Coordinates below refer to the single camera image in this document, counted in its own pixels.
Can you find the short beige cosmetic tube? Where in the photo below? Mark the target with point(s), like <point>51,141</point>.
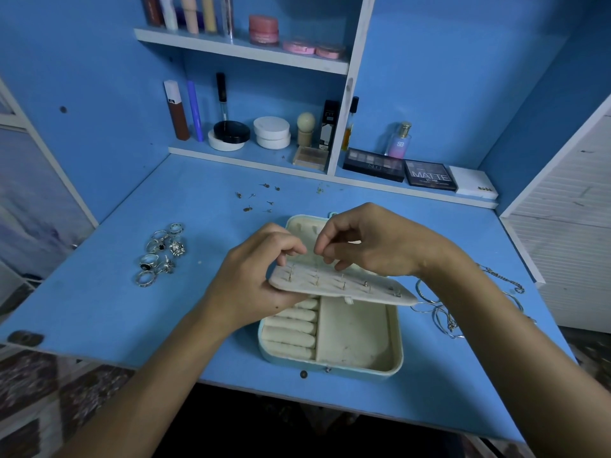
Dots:
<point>209,12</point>

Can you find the small pink perfume bottle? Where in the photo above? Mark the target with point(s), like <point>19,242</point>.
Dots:
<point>398,143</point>

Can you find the white framed marbled panel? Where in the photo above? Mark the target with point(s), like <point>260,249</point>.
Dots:
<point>33,205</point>

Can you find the pink flat compact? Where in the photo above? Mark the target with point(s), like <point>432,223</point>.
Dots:
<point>329,52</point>
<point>299,47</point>

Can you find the pile of small earrings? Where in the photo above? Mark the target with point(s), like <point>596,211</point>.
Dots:
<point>266,186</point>

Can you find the black cosmetic bottle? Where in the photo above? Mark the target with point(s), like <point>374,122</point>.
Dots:
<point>329,126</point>

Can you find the white slatted cabinet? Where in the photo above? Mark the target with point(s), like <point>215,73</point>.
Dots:
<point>573,233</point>

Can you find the black makeup brush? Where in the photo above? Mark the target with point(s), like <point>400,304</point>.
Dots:
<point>222,95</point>

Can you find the pile of silver rings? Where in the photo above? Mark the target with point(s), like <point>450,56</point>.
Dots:
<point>177,248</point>

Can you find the beige makeup sponge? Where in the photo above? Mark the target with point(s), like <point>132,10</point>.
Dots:
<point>305,128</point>

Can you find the square brown powder compact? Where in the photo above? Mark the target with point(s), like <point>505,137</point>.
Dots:
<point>310,157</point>

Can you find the white round cream jar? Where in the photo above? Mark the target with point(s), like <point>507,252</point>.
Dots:
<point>272,132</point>

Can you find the person's left forearm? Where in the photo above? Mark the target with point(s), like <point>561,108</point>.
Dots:
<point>153,396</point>

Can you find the pink round jar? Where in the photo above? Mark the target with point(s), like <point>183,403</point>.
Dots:
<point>263,29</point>

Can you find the white bowl black inside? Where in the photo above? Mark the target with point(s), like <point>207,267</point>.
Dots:
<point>230,133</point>

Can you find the person's dark clothing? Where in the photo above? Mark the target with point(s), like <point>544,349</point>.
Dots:
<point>315,424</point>

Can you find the white flat box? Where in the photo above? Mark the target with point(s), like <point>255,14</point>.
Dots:
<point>473,182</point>

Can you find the person's right hand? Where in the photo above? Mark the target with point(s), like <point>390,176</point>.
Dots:
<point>387,241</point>

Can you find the person's right forearm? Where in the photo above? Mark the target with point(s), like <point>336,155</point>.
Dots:
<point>535,362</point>

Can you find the thin dark cosmetic bottle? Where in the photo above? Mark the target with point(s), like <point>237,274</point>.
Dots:
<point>349,124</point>

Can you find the blue cosmetic tube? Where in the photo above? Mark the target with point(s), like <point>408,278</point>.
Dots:
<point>195,111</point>

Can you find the brown lipstick tube white cap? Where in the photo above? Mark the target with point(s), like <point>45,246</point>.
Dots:
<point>178,111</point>

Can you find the black lettered eyeshadow palette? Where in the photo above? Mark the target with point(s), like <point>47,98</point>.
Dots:
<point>430,174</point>

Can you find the person's left hand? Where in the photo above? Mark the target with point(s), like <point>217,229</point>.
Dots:
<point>243,281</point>

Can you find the dark eyeshadow palette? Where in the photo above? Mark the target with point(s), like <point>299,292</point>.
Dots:
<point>374,164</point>

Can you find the white shelf unit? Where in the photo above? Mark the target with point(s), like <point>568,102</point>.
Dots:
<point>355,62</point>

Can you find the white tube blue label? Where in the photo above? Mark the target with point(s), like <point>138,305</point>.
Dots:
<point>169,11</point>

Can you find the cream jewellery box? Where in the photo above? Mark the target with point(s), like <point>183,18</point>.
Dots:
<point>358,338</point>

